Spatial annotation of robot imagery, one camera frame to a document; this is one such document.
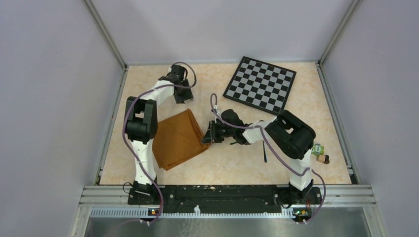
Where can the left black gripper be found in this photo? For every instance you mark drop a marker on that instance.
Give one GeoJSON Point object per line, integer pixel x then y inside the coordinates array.
{"type": "Point", "coordinates": [188, 95]}

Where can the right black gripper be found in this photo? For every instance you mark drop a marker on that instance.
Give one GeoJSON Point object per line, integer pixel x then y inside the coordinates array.
{"type": "Point", "coordinates": [211, 136]}

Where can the brown cloth napkin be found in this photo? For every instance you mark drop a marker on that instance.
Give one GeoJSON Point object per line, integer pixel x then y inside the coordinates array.
{"type": "Point", "coordinates": [178, 140]}

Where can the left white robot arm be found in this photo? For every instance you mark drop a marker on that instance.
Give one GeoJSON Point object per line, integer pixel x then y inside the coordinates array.
{"type": "Point", "coordinates": [140, 124]}

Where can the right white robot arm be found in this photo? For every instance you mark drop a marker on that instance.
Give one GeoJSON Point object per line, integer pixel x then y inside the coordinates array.
{"type": "Point", "coordinates": [291, 135]}

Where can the iridescent spoon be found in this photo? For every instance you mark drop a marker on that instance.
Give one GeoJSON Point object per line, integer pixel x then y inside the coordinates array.
{"type": "Point", "coordinates": [264, 152]}

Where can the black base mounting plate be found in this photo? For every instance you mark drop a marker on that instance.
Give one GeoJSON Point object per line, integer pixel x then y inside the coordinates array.
{"type": "Point", "coordinates": [224, 199]}

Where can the black grey checkerboard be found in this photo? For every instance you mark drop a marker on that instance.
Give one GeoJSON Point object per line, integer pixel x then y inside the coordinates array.
{"type": "Point", "coordinates": [260, 85]}

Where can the green owl toy block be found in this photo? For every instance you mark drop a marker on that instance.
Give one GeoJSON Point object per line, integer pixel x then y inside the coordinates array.
{"type": "Point", "coordinates": [318, 149]}

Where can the small brown wooden block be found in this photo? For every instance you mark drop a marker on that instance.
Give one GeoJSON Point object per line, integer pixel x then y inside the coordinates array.
{"type": "Point", "coordinates": [323, 159]}

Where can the white slotted cable duct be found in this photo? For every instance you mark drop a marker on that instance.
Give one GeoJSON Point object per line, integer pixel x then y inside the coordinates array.
{"type": "Point", "coordinates": [146, 213]}

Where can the aluminium frame rail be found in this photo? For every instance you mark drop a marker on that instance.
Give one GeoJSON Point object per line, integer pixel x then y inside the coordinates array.
{"type": "Point", "coordinates": [104, 196]}

